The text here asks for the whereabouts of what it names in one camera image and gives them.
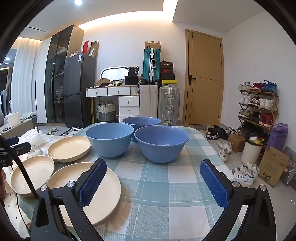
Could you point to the tall cardboard box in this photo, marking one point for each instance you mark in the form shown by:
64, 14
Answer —
93, 49

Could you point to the dark glass cabinet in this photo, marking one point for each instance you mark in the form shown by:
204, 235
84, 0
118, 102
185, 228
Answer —
57, 74

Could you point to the beige low cabinet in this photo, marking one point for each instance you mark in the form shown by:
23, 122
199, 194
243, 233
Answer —
18, 129

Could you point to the black shoe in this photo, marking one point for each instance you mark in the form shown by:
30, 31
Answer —
211, 136
221, 132

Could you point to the grey striped cushion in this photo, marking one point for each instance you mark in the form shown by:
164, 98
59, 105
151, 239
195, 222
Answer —
29, 115

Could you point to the white trash bin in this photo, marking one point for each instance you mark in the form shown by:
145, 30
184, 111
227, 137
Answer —
251, 151

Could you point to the printed cardboard box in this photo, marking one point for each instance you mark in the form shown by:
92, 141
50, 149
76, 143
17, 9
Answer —
272, 166

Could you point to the white box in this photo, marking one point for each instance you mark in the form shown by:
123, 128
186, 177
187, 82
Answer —
13, 119

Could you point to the beige suitcase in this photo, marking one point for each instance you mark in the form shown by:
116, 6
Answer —
149, 102

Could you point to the clear plastic bubble wrap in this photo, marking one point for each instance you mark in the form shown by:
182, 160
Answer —
32, 139

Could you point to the cream plate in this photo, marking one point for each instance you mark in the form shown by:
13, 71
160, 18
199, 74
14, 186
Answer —
69, 149
67, 172
32, 173

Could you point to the black and white rug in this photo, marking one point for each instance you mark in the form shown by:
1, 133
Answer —
69, 132

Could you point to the blue bowl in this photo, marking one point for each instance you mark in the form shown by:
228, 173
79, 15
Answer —
108, 143
141, 121
161, 150

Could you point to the ceiling air vent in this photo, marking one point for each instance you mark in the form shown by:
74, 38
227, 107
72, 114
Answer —
35, 29

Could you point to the grey blanket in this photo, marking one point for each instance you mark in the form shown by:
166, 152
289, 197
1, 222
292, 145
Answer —
1, 119

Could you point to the wooden shoe rack with shoes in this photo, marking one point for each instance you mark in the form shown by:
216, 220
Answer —
259, 103

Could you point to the oval mirror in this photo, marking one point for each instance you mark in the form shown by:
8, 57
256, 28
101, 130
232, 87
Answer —
113, 73

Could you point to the white curtain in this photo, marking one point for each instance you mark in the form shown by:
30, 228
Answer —
23, 76

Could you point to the yellow and black shoebox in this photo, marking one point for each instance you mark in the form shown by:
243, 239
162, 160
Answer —
169, 82

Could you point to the black refrigerator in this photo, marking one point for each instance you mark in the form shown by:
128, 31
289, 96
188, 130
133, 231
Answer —
76, 90

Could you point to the dark plastic bag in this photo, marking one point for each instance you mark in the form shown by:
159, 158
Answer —
289, 171

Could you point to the teal plaid tablecloth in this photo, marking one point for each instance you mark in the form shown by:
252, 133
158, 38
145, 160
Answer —
157, 197

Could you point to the open cardboard box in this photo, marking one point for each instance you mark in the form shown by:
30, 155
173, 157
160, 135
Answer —
103, 81

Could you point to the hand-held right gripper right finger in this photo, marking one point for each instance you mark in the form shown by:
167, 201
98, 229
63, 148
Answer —
214, 183

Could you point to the small metal phone stand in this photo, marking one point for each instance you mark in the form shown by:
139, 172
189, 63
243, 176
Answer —
34, 150

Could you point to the brown box with label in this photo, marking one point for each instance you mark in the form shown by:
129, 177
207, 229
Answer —
152, 44

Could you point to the white vanity desk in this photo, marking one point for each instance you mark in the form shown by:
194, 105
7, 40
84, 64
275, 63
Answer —
118, 91

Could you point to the black bag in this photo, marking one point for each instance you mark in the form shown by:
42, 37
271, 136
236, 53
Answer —
133, 75

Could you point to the beige slipper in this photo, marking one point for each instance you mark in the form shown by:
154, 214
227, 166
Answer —
56, 129

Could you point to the wooden door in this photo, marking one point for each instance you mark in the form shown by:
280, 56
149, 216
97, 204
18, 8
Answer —
203, 97

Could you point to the teal suitcase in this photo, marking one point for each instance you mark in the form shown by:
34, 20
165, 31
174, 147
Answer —
148, 67

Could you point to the white green-striped sneaker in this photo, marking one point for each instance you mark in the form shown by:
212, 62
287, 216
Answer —
248, 178
240, 170

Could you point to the silver suitcase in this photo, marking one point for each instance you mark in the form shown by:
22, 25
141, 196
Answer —
168, 105

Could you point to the person's left hand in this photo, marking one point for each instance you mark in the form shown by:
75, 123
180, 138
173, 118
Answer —
1, 183

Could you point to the recessed ceiling light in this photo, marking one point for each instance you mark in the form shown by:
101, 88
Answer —
78, 2

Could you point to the small brown cardboard box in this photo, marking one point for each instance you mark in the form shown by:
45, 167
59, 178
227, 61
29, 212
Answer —
237, 143

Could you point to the white wardrobe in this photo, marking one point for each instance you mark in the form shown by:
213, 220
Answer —
42, 81

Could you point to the hanging clothes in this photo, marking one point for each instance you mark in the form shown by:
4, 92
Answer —
3, 99

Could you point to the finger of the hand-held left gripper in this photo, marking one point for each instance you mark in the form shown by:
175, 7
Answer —
22, 147
10, 140

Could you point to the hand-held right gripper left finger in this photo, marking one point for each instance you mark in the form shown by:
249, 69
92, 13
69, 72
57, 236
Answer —
92, 183

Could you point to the red and black shoebox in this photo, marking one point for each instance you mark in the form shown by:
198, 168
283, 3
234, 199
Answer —
167, 70

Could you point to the woven laundry basket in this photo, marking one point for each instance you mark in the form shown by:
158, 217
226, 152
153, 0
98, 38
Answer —
106, 112

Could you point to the purple bag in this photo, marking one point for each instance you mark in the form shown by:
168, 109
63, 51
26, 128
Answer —
277, 136

